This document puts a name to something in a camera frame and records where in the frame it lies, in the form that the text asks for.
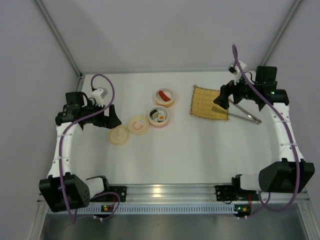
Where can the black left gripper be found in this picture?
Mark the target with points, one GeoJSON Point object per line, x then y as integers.
{"type": "Point", "coordinates": [106, 117]}

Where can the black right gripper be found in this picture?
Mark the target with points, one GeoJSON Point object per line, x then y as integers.
{"type": "Point", "coordinates": [231, 91]}

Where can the metal tongs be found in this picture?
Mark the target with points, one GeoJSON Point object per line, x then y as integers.
{"type": "Point", "coordinates": [248, 117]}

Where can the sushi roll green centre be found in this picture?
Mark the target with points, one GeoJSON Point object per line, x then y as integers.
{"type": "Point", "coordinates": [154, 114]}

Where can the sushi roll orange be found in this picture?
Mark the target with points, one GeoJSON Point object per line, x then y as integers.
{"type": "Point", "coordinates": [161, 118]}

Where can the red sausage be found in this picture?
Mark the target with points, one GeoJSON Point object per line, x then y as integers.
{"type": "Point", "coordinates": [163, 96]}

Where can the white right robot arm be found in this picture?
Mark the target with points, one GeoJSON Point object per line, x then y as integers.
{"type": "Point", "coordinates": [288, 171]}

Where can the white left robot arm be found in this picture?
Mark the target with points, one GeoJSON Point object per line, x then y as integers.
{"type": "Point", "coordinates": [62, 189]}

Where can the pink lunch box bowl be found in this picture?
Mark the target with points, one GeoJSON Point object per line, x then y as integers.
{"type": "Point", "coordinates": [161, 110]}

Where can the orange lunch box bowl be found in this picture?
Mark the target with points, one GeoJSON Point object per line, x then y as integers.
{"type": "Point", "coordinates": [169, 92]}

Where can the cream plain lid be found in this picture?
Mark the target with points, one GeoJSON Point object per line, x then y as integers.
{"type": "Point", "coordinates": [119, 135]}

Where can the bamboo sushi mat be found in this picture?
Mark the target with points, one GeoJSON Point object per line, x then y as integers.
{"type": "Point", "coordinates": [202, 105]}

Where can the cream lid with pink ring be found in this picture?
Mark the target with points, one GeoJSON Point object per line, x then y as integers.
{"type": "Point", "coordinates": [138, 125]}

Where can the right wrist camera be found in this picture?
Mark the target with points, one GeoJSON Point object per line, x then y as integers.
{"type": "Point", "coordinates": [234, 69]}

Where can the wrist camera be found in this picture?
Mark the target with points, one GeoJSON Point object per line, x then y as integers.
{"type": "Point", "coordinates": [98, 96]}
{"type": "Point", "coordinates": [234, 69]}

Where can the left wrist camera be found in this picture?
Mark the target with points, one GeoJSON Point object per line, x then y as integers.
{"type": "Point", "coordinates": [98, 96]}

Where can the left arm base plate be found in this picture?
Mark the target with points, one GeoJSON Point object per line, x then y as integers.
{"type": "Point", "coordinates": [115, 193]}

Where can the aluminium mounting rail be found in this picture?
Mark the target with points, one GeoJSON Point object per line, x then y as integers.
{"type": "Point", "coordinates": [171, 193]}

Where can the slotted cable duct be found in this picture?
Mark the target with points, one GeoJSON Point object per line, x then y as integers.
{"type": "Point", "coordinates": [163, 209]}

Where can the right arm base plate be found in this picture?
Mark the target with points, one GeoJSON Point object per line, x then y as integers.
{"type": "Point", "coordinates": [229, 193]}

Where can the left aluminium frame post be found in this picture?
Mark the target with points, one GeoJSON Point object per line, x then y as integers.
{"type": "Point", "coordinates": [40, 6]}

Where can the aluminium frame post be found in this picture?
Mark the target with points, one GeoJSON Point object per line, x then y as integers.
{"type": "Point", "coordinates": [281, 31]}
{"type": "Point", "coordinates": [40, 6]}

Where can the right aluminium frame post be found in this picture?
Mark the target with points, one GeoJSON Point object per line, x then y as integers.
{"type": "Point", "coordinates": [281, 31]}

